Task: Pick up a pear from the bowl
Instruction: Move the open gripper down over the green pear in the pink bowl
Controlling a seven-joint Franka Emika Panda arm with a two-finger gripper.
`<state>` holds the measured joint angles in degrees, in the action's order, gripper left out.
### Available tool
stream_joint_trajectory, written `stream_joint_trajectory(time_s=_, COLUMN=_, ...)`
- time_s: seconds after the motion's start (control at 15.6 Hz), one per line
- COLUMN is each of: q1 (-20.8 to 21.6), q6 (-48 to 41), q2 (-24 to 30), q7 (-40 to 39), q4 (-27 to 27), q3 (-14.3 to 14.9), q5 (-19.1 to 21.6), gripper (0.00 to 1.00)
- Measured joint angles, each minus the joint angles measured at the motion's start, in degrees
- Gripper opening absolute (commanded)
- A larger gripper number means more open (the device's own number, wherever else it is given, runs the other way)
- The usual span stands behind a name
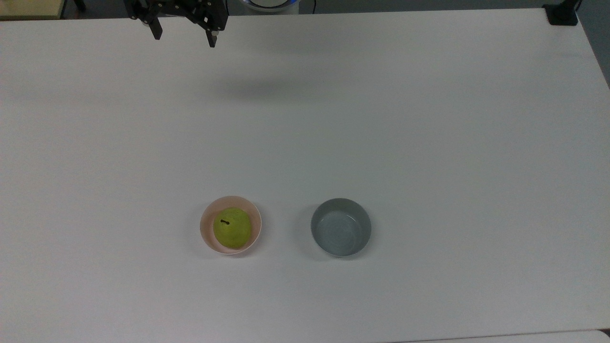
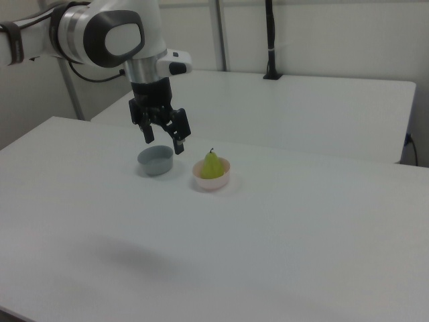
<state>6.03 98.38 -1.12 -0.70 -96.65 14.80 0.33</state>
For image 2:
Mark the green yellow pear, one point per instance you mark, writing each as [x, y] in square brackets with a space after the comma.
[211, 166]

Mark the pink bowl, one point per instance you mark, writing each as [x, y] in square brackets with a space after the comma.
[214, 185]

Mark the grey metal frame post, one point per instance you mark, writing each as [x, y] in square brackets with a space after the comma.
[220, 33]
[74, 97]

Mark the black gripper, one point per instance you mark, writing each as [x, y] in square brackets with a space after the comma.
[152, 95]

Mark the black camera pole with clamp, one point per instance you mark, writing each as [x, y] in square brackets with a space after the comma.
[271, 33]

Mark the grey bowl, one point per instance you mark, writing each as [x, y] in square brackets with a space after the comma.
[157, 167]

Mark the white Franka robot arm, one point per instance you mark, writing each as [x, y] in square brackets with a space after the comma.
[122, 37]

